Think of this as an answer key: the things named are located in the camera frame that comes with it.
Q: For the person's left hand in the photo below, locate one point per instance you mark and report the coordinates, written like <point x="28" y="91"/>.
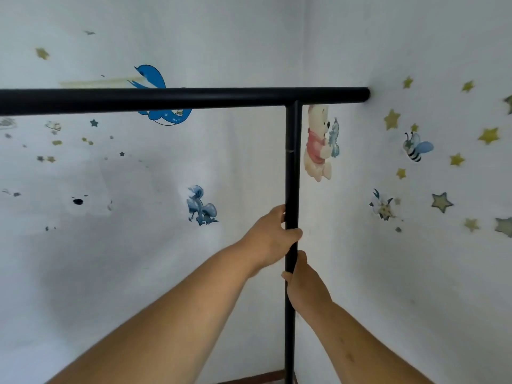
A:
<point x="264" y="243"/>

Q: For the person's right hand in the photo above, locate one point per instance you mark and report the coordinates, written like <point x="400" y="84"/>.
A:
<point x="306" y="287"/>

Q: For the person's right thumb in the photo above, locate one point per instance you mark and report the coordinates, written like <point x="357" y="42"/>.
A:
<point x="302" y="260"/>

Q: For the person's left thumb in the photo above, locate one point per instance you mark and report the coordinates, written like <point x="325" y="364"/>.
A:
<point x="294" y="235"/>

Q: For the black metal garment rack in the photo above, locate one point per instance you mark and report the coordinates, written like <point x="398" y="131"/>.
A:
<point x="292" y="171"/>

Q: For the person's right forearm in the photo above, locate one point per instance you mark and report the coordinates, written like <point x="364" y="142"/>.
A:
<point x="352" y="351"/>

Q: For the person's left forearm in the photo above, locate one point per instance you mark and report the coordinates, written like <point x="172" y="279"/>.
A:
<point x="172" y="319"/>

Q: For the group of yellow star stickers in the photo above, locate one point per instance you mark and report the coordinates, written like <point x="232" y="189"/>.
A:
<point x="442" y="201"/>

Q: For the yellowed tape strip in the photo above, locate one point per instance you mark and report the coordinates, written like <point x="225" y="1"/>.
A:
<point x="100" y="82"/>

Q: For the group of small faded stickers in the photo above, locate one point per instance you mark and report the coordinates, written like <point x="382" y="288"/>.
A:
<point x="52" y="125"/>

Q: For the cartoon bear wall sticker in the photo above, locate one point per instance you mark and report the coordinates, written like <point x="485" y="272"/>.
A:
<point x="318" y="149"/>

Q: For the white flower wall sticker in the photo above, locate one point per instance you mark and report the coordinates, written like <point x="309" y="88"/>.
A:
<point x="383" y="205"/>

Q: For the bee wall sticker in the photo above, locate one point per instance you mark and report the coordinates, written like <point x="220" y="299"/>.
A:
<point x="415" y="147"/>

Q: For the blue dolphin wall sticker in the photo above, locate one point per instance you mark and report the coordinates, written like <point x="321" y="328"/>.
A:
<point x="154" y="77"/>

